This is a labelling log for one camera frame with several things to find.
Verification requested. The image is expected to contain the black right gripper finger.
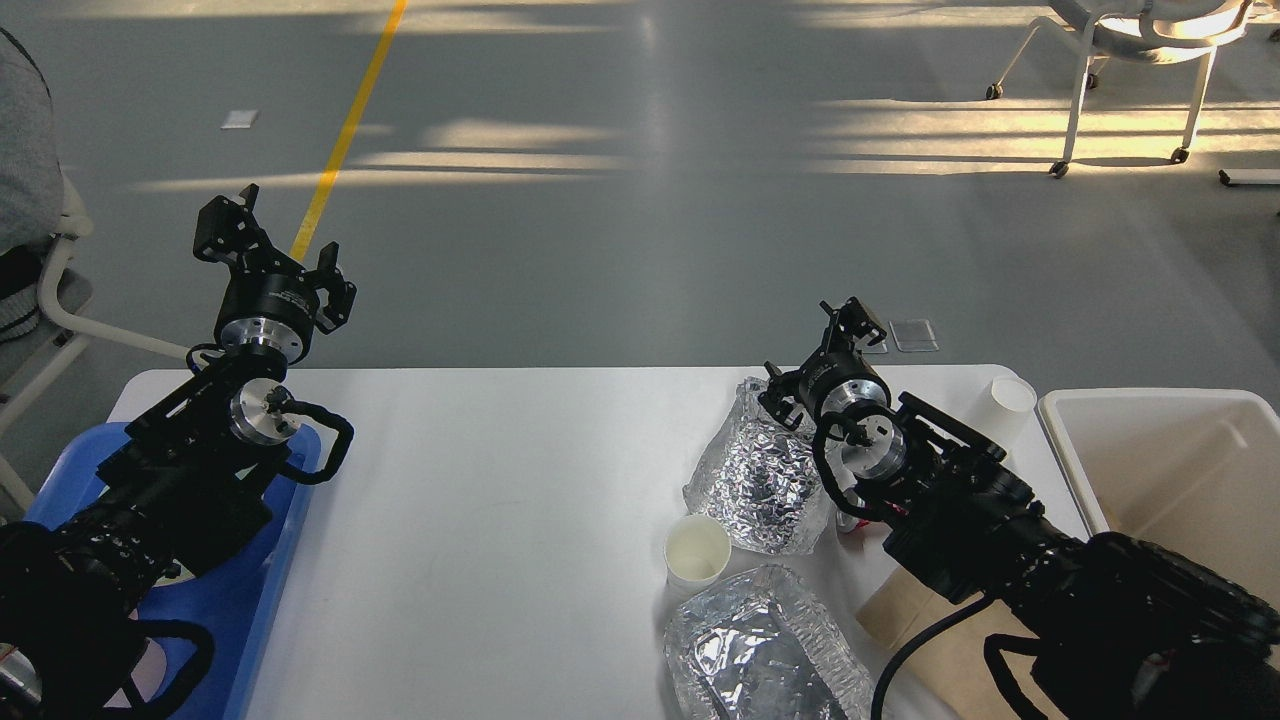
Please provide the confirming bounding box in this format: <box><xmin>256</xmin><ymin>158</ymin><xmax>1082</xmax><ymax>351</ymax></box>
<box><xmin>819</xmin><ymin>297</ymin><xmax>888</xmax><ymax>351</ymax></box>
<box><xmin>756</xmin><ymin>364</ymin><xmax>812</xmax><ymax>430</ymax></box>

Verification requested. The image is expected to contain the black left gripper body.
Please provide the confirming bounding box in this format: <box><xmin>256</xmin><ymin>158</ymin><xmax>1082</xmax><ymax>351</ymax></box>
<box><xmin>214</xmin><ymin>268</ymin><xmax>319</xmax><ymax>365</ymax></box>

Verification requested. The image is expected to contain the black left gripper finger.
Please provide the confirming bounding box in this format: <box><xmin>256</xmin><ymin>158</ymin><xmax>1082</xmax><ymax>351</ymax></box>
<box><xmin>193</xmin><ymin>183</ymin><xmax>276</xmax><ymax>275</ymax></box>
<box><xmin>302</xmin><ymin>242</ymin><xmax>357</xmax><ymax>334</ymax></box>

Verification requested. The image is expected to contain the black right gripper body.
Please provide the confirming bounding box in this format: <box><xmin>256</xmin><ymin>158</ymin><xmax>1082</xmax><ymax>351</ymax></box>
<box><xmin>796</xmin><ymin>348</ymin><xmax>890</xmax><ymax>419</ymax></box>

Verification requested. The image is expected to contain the pink mug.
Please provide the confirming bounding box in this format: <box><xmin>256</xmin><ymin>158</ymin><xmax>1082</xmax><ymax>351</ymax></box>
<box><xmin>105</xmin><ymin>638</ymin><xmax>166</xmax><ymax>708</ymax></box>

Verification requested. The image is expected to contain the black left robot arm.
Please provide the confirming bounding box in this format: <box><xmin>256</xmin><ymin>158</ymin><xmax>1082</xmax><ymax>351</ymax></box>
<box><xmin>1</xmin><ymin>183</ymin><xmax>357</xmax><ymax>719</ymax></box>

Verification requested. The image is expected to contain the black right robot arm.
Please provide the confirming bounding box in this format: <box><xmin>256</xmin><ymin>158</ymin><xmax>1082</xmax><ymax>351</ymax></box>
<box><xmin>758</xmin><ymin>299</ymin><xmax>1277</xmax><ymax>719</ymax></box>

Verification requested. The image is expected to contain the clear floor plate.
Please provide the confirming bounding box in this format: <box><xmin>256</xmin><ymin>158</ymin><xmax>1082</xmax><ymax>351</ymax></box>
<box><xmin>890</xmin><ymin>318</ymin><xmax>940</xmax><ymax>354</ymax></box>

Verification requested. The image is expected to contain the crumpled foil upper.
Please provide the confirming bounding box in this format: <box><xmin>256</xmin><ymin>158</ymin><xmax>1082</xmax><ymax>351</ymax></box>
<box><xmin>682</xmin><ymin>375</ymin><xmax>835</xmax><ymax>556</ymax></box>

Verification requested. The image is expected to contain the white floor marker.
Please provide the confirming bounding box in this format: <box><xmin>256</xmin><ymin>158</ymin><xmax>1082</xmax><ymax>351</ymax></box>
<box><xmin>220</xmin><ymin>109</ymin><xmax>260</xmax><ymax>131</ymax></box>

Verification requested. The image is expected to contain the translucent plastic cup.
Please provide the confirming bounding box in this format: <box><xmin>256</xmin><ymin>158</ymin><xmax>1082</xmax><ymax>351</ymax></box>
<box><xmin>966</xmin><ymin>374</ymin><xmax>1039</xmax><ymax>461</ymax></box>

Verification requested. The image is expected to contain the white paper cup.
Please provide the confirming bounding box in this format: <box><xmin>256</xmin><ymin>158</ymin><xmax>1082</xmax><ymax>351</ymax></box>
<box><xmin>663</xmin><ymin>514</ymin><xmax>732</xmax><ymax>591</ymax></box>

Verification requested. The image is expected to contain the white chair left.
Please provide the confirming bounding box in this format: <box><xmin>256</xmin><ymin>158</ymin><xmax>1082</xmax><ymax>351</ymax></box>
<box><xmin>0</xmin><ymin>176</ymin><xmax>196</xmax><ymax>511</ymax></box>

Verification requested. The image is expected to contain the person in grey sweater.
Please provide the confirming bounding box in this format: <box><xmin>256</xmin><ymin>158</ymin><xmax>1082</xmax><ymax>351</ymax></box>
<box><xmin>1</xmin><ymin>29</ymin><xmax>64</xmax><ymax>345</ymax></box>

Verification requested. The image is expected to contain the foil container lower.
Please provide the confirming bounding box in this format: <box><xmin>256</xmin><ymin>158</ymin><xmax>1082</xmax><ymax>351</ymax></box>
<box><xmin>664</xmin><ymin>564</ymin><xmax>876</xmax><ymax>719</ymax></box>

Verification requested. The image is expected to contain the blue plastic tray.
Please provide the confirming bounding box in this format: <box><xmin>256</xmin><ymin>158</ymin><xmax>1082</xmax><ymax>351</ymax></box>
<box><xmin>26</xmin><ymin>421</ymin><xmax>314</xmax><ymax>719</ymax></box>

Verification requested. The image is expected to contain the brown paper bag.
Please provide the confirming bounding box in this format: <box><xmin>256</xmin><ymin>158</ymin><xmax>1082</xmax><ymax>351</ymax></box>
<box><xmin>856</xmin><ymin>568</ymin><xmax>1033</xmax><ymax>719</ymax></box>

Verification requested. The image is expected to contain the white plastic bin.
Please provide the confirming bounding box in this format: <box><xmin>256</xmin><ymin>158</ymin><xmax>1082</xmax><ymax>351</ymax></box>
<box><xmin>1039</xmin><ymin>388</ymin><xmax>1279</xmax><ymax>602</ymax></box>

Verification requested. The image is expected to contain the white office chair right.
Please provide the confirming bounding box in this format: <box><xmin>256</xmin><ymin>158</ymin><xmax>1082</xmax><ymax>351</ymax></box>
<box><xmin>986</xmin><ymin>1</ymin><xmax>1254</xmax><ymax>179</ymax></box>

